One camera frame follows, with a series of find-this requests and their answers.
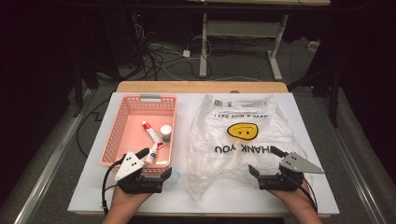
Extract clear smiley plastic bag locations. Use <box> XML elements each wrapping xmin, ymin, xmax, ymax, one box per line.
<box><xmin>187</xmin><ymin>93</ymin><xmax>312</xmax><ymax>202</ymax></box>

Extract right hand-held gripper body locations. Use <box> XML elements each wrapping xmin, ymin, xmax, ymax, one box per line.
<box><xmin>257</xmin><ymin>151</ymin><xmax>325</xmax><ymax>192</ymax></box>

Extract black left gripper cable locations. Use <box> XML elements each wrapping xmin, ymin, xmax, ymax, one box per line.
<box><xmin>101</xmin><ymin>158</ymin><xmax>126</xmax><ymax>216</ymax></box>

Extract person's right hand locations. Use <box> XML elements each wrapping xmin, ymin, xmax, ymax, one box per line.
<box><xmin>268</xmin><ymin>182</ymin><xmax>317</xmax><ymax>213</ymax></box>

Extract white board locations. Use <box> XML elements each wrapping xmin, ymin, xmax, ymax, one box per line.
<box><xmin>67</xmin><ymin>91</ymin><xmax>340</xmax><ymax>217</ymax></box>

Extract wooden table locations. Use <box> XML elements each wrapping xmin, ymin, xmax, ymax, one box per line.
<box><xmin>116</xmin><ymin>80</ymin><xmax>290</xmax><ymax>94</ymax></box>

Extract white dropper bottle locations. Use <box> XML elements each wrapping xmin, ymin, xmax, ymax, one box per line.
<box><xmin>144</xmin><ymin>142</ymin><xmax>159</xmax><ymax>165</ymax></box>

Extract metal floor rail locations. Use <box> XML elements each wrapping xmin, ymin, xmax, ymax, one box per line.
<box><xmin>13</xmin><ymin>89</ymin><xmax>96</xmax><ymax>224</ymax></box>
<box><xmin>312</xmin><ymin>94</ymin><xmax>389</xmax><ymax>224</ymax></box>

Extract small white jar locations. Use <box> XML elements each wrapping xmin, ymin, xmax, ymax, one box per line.
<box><xmin>160</xmin><ymin>124</ymin><xmax>173</xmax><ymax>144</ymax></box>

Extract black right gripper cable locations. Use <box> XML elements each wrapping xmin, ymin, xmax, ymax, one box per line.
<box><xmin>288</xmin><ymin>173</ymin><xmax>319</xmax><ymax>214</ymax></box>

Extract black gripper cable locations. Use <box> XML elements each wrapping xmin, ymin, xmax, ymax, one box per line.
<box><xmin>101</xmin><ymin>158</ymin><xmax>126</xmax><ymax>216</ymax></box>
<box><xmin>288</xmin><ymin>173</ymin><xmax>319</xmax><ymax>214</ymax></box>

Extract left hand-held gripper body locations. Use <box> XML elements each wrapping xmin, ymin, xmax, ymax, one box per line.
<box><xmin>113</xmin><ymin>150</ymin><xmax>164</xmax><ymax>195</ymax></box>

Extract person's left hand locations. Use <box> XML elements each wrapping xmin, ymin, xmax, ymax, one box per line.
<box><xmin>108</xmin><ymin>186</ymin><xmax>151</xmax><ymax>213</ymax></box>

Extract pink perforated plastic basket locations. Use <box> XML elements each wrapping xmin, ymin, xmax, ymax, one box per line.
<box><xmin>99</xmin><ymin>93</ymin><xmax>178</xmax><ymax>175</ymax></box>

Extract white-framed desk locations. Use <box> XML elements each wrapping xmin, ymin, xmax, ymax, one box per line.
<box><xmin>186</xmin><ymin>0</ymin><xmax>332</xmax><ymax>81</ymax></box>

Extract black stand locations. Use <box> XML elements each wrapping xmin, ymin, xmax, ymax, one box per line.
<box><xmin>73</xmin><ymin>59</ymin><xmax>101</xmax><ymax>119</ymax></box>
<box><xmin>288</xmin><ymin>62</ymin><xmax>341</xmax><ymax>129</ymax></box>

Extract tangle of floor cables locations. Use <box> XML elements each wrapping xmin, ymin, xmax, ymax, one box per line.
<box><xmin>132</xmin><ymin>22</ymin><xmax>214</xmax><ymax>82</ymax></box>

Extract black floor cable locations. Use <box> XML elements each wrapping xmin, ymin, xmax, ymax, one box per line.
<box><xmin>76</xmin><ymin>98</ymin><xmax>110</xmax><ymax>159</ymax></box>

